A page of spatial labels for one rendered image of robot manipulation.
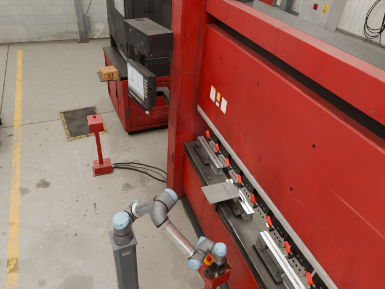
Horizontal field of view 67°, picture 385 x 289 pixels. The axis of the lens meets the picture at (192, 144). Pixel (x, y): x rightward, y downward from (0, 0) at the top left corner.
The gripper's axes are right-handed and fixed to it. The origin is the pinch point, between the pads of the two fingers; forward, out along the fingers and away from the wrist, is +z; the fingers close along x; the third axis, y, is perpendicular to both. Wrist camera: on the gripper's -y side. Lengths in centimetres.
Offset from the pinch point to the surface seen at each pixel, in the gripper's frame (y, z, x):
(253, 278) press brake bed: 21.2, -0.8, -16.2
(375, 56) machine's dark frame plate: 64, -152, -15
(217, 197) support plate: 30, -24, 41
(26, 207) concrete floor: -117, 63, 200
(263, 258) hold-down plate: 30.7, -14.7, -13.1
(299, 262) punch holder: 32, -43, -35
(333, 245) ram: 33, -75, -46
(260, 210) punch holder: 40, -40, 6
